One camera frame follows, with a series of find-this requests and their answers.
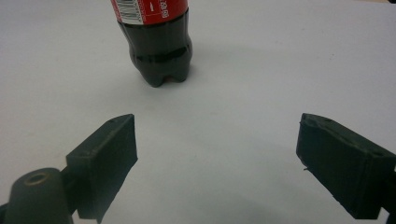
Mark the dark cola bottle red label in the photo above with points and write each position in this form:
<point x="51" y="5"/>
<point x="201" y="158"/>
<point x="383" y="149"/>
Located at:
<point x="160" y="46"/>

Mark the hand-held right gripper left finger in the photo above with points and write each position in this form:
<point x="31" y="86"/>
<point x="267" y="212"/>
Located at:
<point x="102" y="161"/>

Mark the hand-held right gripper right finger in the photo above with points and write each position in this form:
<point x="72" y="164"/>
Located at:
<point x="342" y="161"/>

